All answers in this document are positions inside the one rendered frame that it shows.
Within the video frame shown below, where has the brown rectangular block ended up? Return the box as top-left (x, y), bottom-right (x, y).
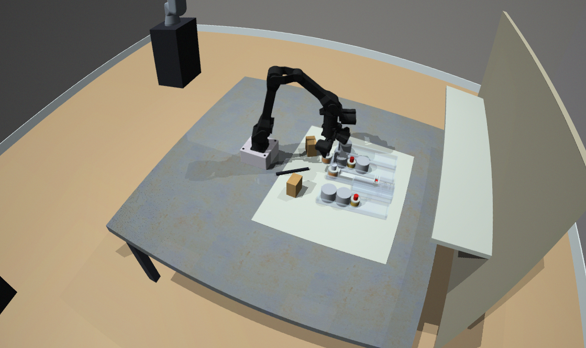
top-left (286, 173), bottom-right (303, 198)
top-left (305, 136), bottom-right (317, 157)

